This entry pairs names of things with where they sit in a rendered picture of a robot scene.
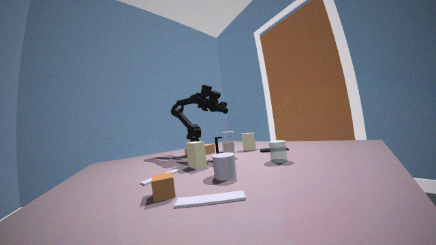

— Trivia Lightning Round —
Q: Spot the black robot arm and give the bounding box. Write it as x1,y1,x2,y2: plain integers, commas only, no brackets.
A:
171,85,221,142

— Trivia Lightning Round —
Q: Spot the white flat bar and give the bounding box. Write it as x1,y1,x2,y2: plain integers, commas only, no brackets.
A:
140,169,181,185
174,191,246,208

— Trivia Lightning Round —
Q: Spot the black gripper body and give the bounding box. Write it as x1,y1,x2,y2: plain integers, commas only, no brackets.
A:
202,98,227,111

